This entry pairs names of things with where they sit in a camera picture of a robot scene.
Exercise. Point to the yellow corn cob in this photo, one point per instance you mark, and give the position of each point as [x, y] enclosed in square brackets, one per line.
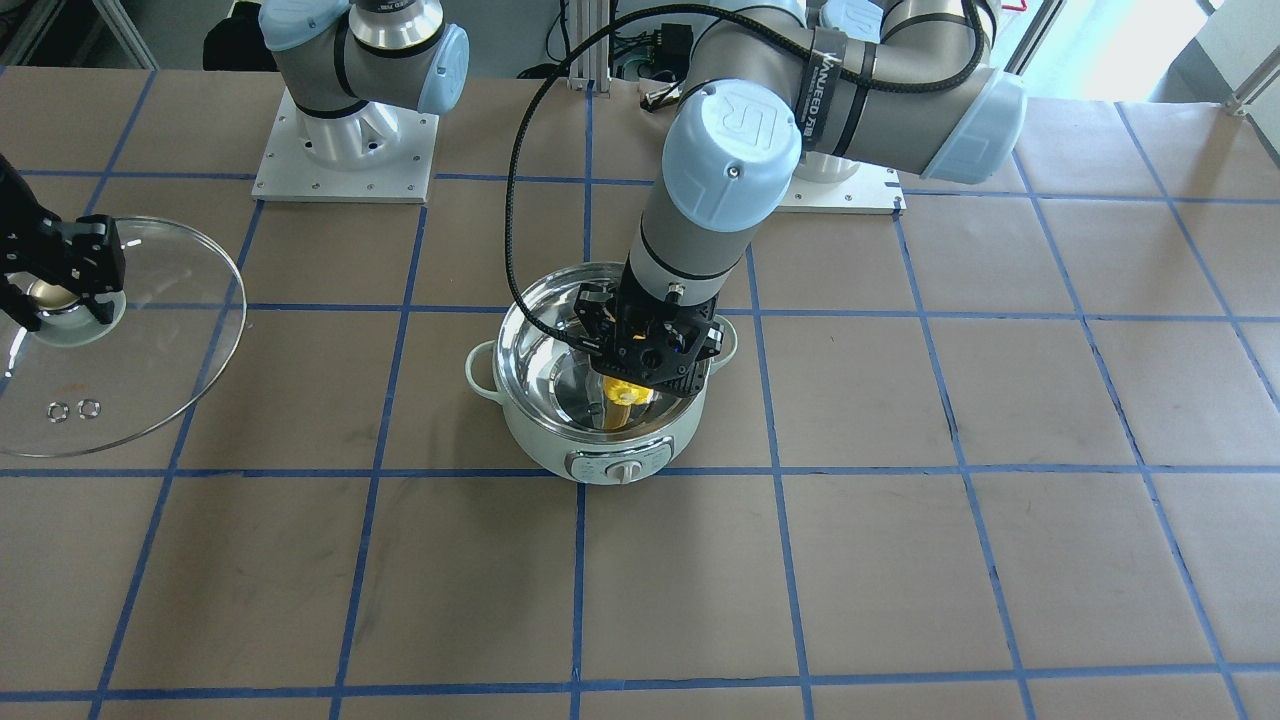
[625, 403]

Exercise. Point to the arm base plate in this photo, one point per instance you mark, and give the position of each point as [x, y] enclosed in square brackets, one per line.
[378, 154]
[826, 185]

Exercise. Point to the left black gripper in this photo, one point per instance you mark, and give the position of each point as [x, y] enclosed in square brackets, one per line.
[594, 309]

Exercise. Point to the aluminium frame post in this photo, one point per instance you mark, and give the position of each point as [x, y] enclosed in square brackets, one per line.
[590, 46]

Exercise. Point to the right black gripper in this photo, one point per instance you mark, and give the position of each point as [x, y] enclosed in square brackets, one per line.
[28, 243]

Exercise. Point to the glass pot lid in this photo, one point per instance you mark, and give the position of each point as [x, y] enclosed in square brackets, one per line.
[78, 386]

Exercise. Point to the white electric cooking pot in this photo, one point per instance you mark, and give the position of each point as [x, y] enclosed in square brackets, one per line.
[537, 370]

